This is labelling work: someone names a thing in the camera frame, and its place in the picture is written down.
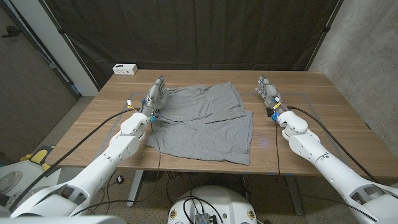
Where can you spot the white power strip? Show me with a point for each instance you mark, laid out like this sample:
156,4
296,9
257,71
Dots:
125,69

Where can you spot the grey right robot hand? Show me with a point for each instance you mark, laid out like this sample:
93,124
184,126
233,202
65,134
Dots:
270,93

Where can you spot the yellow and black floor object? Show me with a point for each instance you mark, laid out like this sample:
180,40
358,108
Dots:
38,155

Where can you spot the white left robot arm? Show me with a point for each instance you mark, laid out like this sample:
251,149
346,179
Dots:
124,146

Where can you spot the grey electronics box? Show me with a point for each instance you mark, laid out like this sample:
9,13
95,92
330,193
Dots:
202,218

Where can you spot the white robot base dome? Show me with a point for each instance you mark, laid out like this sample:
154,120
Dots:
214,202

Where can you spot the grey table leg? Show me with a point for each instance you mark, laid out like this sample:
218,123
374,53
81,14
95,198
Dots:
294,196

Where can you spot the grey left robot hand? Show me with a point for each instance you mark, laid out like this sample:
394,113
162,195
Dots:
154,96

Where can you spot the white table leg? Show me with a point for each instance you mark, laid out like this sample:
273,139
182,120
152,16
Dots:
135,186

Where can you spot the grey fabric shorts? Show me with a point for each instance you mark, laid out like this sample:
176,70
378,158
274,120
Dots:
202,137

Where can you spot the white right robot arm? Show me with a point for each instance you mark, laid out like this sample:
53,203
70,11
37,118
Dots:
311,149

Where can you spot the dark round floor fan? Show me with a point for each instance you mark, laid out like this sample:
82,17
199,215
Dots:
152,175

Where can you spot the grey sneaker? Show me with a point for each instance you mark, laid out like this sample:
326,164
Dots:
11,181
21,194

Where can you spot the white low platform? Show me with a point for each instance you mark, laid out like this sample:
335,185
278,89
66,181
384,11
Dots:
31,172

